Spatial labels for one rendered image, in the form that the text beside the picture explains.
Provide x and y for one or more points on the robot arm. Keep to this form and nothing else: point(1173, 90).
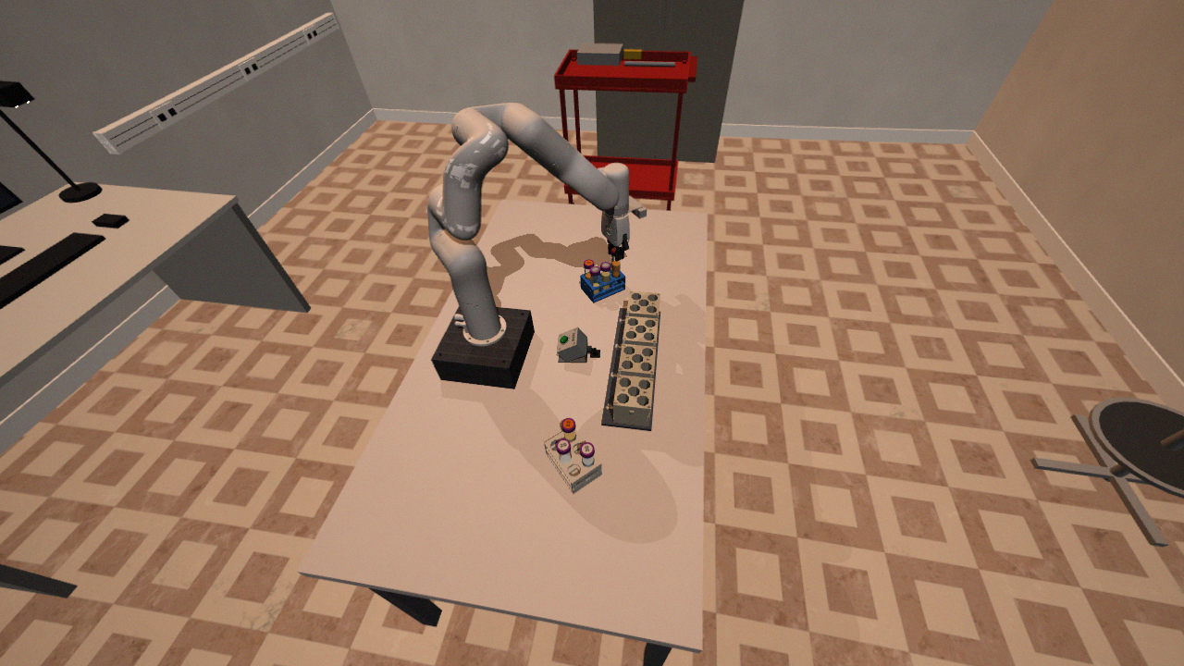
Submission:
point(460, 210)

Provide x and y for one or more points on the blue tube rack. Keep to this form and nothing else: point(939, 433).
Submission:
point(616, 285)

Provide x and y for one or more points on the beige bucket adapter with holes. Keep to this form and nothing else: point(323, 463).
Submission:
point(643, 304)
point(632, 393)
point(634, 331)
point(637, 360)

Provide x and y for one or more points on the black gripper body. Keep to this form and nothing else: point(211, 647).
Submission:
point(613, 228)

